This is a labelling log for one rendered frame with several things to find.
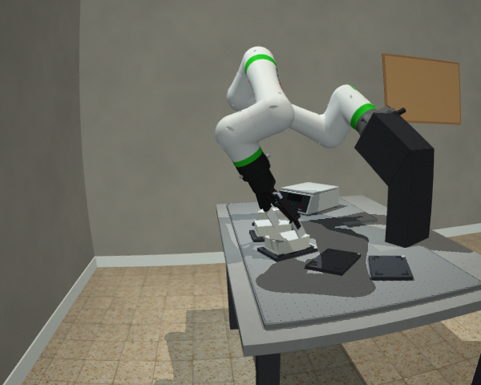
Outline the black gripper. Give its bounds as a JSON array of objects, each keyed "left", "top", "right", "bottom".
[{"left": 248, "top": 170, "right": 306, "bottom": 239}]

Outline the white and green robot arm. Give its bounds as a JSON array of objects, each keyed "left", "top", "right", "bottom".
[{"left": 215, "top": 47, "right": 406, "bottom": 182}]

